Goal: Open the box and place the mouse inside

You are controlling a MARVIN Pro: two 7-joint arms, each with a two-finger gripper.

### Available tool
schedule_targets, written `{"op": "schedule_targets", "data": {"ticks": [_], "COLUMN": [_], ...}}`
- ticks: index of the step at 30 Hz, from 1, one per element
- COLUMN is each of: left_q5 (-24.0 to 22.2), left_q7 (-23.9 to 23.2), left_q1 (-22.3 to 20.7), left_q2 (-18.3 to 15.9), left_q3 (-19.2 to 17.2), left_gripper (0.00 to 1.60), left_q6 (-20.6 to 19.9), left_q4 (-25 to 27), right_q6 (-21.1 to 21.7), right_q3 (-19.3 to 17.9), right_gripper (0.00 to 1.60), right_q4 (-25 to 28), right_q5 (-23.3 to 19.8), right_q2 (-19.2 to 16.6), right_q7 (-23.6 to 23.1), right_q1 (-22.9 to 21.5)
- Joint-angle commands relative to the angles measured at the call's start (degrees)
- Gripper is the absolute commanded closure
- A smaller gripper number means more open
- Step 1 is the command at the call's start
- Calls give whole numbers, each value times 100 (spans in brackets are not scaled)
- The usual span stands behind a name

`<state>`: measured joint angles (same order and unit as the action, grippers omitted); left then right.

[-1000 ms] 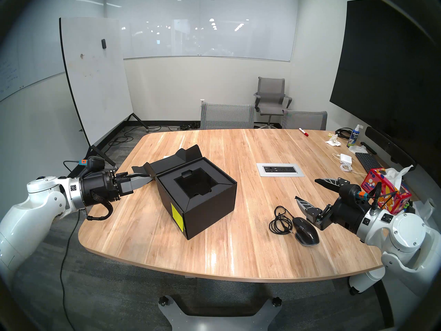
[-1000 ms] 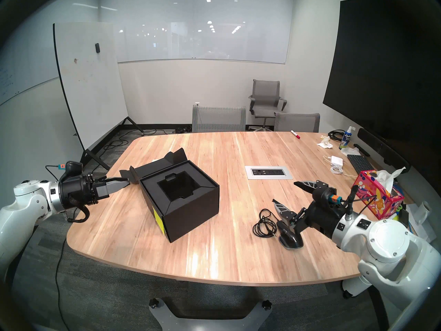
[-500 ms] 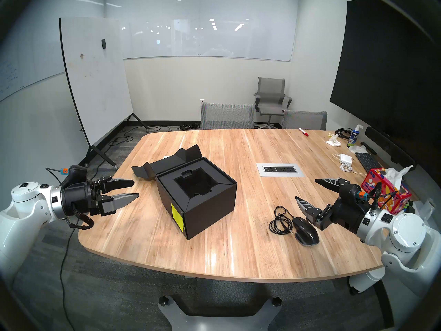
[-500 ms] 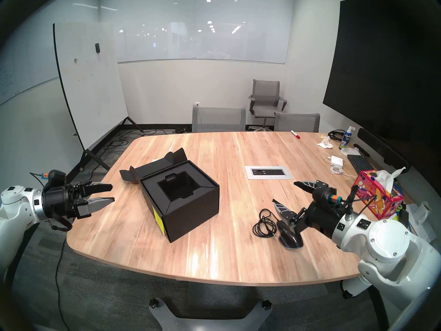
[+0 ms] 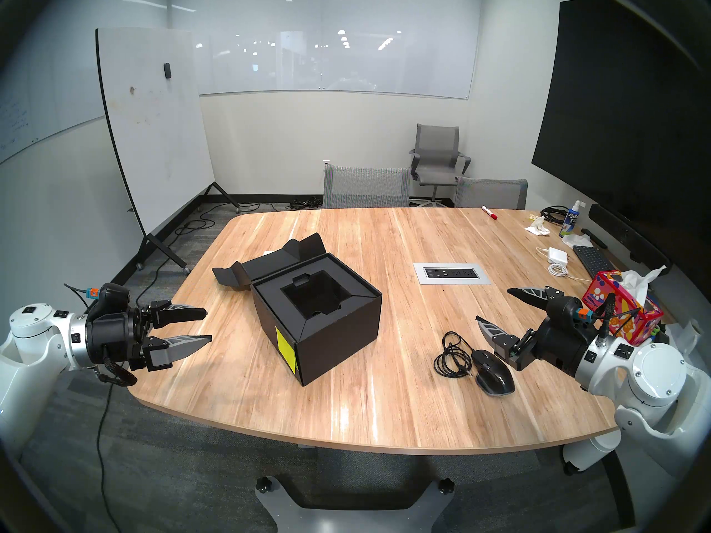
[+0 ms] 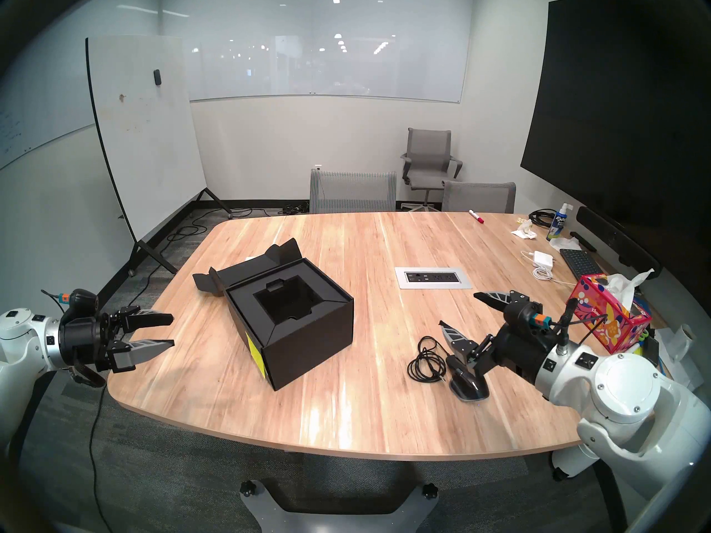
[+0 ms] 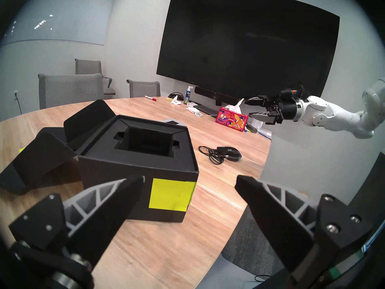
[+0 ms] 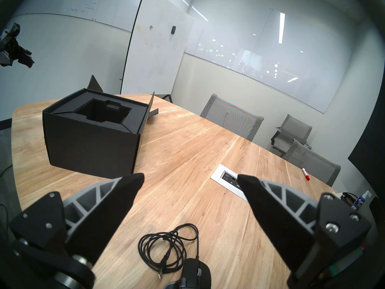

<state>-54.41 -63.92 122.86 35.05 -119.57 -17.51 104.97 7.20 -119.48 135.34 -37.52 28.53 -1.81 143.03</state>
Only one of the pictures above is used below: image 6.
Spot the black hanging robot cable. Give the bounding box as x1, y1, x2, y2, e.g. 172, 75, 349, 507
88, 382, 113, 533

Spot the colourful tissue box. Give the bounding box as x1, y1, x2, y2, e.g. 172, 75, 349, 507
565, 274, 653, 355

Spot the grey swivel office chair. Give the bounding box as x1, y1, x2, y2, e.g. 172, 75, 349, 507
400, 128, 464, 212

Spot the black cardboard box with lid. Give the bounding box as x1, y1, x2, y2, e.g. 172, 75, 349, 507
192, 238, 355, 391

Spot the whiteboard cleaner spray bottle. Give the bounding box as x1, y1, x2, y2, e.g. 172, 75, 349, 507
547, 203, 574, 242

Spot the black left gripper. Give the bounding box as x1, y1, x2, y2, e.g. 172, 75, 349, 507
58, 306, 176, 374

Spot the black mouse cable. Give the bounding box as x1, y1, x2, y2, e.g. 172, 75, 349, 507
407, 336, 449, 383

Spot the white wheeled cylinder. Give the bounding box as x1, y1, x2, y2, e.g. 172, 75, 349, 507
550, 443, 600, 480

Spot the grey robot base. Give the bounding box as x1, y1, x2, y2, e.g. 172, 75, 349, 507
239, 479, 439, 533

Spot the rolling whiteboard on stand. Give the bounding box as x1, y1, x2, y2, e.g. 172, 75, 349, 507
85, 36, 233, 277

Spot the small yellow sticky note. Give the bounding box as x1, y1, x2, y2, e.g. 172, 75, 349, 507
247, 335, 266, 378

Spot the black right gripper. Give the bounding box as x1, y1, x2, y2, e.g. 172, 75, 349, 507
439, 290, 560, 381

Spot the wide grey mesh chair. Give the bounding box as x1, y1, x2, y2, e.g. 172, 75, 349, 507
309, 168, 398, 214

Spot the black keyboard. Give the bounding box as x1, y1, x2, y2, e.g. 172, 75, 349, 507
559, 248, 603, 279

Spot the large glass wall board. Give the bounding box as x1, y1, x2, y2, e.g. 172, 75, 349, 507
161, 0, 474, 104

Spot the white power adapter with cable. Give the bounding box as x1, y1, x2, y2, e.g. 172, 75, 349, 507
521, 250, 555, 281

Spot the black braided cable loop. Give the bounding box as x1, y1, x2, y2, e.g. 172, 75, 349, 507
67, 363, 107, 388

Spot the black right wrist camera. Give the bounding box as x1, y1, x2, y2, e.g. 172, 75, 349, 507
503, 299, 552, 330

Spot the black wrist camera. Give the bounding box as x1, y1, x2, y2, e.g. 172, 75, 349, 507
503, 299, 552, 330
58, 289, 99, 319

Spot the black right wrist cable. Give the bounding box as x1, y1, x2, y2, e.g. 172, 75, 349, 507
547, 298, 609, 349

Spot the black computer mouse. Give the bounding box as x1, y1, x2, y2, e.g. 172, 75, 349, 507
447, 354, 490, 402

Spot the glass wall board with writing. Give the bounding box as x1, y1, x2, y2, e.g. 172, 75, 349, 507
0, 0, 162, 172

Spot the black video sound bar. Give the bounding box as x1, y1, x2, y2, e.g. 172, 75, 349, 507
571, 206, 663, 280

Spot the white tissue in box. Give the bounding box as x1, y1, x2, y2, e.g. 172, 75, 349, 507
603, 268, 656, 310

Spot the grey fabric chair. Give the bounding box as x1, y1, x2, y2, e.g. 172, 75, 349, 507
442, 180, 517, 214

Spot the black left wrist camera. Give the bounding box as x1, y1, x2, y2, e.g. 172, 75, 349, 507
58, 289, 99, 319

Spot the large black wall screen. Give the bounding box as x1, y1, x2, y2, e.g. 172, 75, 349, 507
520, 0, 711, 294

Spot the silver table outlet plate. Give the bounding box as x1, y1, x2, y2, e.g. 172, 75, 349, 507
394, 267, 473, 290

